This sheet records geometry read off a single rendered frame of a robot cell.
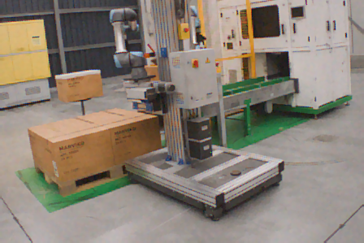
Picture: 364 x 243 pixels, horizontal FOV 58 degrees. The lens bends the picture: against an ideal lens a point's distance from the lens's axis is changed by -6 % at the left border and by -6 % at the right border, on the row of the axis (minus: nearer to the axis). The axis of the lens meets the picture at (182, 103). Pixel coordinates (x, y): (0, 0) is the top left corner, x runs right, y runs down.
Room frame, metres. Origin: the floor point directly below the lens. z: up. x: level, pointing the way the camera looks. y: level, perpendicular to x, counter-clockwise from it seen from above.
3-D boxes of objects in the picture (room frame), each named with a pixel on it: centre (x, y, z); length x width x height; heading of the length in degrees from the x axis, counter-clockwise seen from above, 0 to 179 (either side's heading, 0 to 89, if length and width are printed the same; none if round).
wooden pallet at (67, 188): (3.76, 1.05, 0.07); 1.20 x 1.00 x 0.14; 128
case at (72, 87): (5.34, 1.57, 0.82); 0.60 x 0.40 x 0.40; 127
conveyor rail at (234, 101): (4.39, -0.79, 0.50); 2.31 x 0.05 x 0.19; 128
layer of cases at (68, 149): (3.76, 1.05, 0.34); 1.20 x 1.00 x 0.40; 128
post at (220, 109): (3.89, -0.42, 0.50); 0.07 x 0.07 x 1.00; 38
